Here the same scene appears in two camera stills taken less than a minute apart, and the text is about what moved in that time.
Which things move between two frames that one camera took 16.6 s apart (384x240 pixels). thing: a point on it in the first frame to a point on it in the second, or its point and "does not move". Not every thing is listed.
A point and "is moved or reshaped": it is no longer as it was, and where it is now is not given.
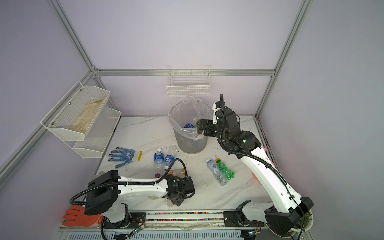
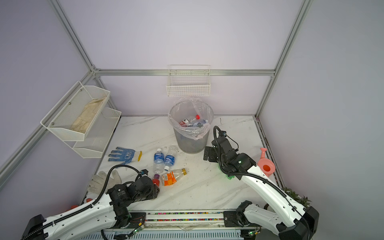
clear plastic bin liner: (184, 113) does not move
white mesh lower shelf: (97, 135) does not move
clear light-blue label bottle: (220, 177) is moved or reshaped
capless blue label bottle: (170, 157) does not move
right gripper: (206, 123) to (210, 151)
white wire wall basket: (186, 80) does not move
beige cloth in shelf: (83, 122) does not move
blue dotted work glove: (126, 155) does not move
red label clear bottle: (169, 202) to (186, 122)
